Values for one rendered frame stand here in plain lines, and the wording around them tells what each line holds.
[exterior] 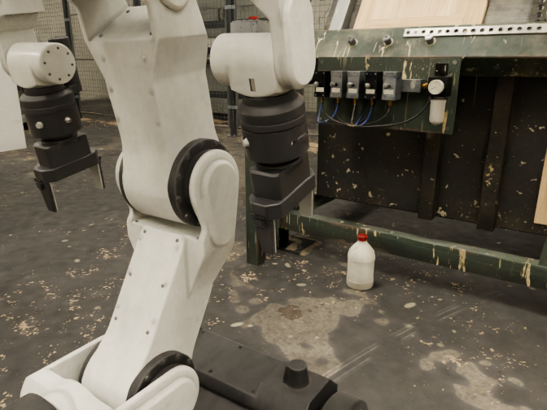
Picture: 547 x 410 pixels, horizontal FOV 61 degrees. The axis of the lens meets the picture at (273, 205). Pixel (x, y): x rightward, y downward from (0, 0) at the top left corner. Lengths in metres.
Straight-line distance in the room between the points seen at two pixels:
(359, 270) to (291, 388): 0.84
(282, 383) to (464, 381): 0.59
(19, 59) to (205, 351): 0.67
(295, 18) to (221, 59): 0.11
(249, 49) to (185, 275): 0.38
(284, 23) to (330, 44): 1.25
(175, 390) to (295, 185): 0.37
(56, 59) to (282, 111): 0.42
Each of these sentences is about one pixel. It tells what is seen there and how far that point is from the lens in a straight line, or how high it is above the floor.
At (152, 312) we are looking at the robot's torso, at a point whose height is 0.42.
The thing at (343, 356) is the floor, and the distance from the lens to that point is 1.39.
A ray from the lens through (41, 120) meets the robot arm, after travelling 0.90.
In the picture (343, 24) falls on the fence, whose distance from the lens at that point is 1.84.
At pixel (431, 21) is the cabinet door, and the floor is 0.92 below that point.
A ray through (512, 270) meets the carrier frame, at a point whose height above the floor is 0.14.
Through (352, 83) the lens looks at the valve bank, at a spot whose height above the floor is 0.73.
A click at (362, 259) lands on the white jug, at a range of 1.68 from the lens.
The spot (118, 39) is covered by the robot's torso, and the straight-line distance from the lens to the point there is 0.72.
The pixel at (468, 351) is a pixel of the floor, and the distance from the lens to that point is 1.50.
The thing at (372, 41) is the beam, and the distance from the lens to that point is 1.72.
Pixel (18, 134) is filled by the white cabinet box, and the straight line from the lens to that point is 5.01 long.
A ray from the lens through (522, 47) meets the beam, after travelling 1.58.
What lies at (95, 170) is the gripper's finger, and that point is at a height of 0.59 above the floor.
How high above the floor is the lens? 0.80
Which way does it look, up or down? 17 degrees down
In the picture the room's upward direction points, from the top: straight up
